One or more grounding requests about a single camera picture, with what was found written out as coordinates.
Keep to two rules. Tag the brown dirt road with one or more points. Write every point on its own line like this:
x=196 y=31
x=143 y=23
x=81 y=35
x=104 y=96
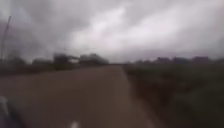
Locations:
x=86 y=96

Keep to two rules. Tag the row of low buildings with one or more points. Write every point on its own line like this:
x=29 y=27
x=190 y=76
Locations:
x=63 y=61

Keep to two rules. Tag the distant row of buildings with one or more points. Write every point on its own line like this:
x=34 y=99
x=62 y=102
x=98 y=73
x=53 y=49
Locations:
x=183 y=60

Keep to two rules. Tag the green roadside vegetation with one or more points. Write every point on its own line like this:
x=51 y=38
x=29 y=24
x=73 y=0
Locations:
x=180 y=90

